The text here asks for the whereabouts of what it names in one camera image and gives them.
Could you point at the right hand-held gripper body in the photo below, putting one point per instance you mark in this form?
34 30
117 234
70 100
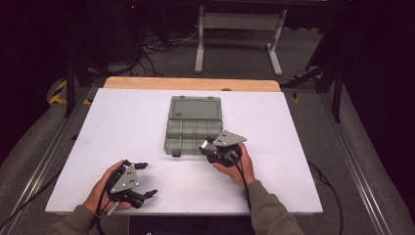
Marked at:
226 147

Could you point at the dark box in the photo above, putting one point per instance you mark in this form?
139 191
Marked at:
192 225

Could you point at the black metal stand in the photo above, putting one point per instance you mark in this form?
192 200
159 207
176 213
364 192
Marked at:
337 94
69 88

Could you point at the white metal stand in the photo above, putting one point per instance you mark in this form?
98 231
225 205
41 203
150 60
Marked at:
240 23

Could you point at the person's left hand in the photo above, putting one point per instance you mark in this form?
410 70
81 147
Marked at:
98 192

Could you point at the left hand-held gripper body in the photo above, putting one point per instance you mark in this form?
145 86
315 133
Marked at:
125 181

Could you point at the person's right hand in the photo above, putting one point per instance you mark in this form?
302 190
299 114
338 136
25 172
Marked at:
238 173

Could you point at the yellow black floor tape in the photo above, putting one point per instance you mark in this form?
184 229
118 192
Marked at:
57 96

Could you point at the aluminium floor rail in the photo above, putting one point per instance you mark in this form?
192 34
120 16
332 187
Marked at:
39 166
355 166

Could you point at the grey plastic compartment box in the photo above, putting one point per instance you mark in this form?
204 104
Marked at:
194 125

